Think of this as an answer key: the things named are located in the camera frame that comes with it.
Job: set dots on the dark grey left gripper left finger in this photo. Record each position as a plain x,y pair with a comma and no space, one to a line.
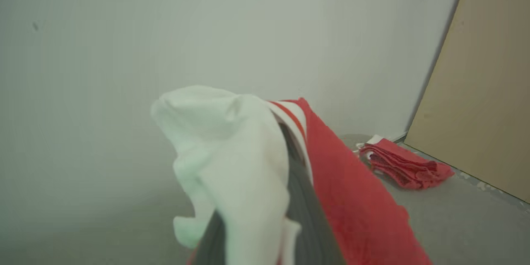
213,244

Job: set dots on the red Bulls jersey white sleeves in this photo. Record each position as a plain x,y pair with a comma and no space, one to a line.
232,153

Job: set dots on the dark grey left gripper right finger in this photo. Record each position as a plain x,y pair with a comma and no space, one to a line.
310,232

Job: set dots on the beige board panel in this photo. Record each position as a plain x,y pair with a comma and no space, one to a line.
488,91

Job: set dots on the grey fabric sofa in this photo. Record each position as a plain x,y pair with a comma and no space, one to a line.
468,232

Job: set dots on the folded red mesh garment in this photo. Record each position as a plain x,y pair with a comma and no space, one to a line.
405,165

